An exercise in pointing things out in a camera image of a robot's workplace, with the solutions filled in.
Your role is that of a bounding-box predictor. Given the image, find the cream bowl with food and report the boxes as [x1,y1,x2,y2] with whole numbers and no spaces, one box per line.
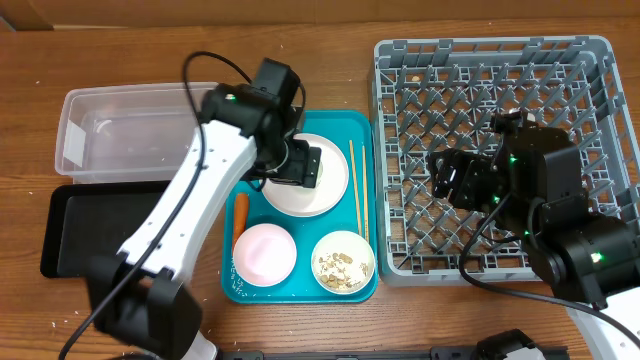
[311,230,376,295]

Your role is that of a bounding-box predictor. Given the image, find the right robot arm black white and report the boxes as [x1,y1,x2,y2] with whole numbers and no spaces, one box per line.
[428,111,639,359]

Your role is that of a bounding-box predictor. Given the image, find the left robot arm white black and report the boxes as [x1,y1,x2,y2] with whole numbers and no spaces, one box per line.
[59,52,321,359]

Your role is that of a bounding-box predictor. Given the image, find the grey dishwasher rack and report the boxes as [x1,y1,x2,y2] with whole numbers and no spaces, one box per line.
[370,35,639,287]

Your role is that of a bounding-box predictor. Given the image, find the black waste tray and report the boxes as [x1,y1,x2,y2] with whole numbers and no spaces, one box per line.
[40,181,169,278]

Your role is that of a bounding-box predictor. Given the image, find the large white plate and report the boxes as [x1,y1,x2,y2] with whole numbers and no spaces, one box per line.
[262,133,349,217]

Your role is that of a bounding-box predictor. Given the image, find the wooden chopstick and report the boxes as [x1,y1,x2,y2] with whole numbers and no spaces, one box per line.
[349,140,363,236]
[361,145,370,243]

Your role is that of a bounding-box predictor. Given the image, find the orange carrot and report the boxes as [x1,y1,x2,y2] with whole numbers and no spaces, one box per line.
[232,193,249,247]

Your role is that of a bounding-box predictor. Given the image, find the pink bowl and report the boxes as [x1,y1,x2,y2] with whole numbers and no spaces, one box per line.
[233,223,297,287]

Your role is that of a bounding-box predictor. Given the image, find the teal plastic tray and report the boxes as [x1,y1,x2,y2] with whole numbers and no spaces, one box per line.
[221,110,378,304]

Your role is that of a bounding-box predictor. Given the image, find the clear plastic bin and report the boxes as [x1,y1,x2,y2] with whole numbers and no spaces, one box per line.
[54,83,195,183]

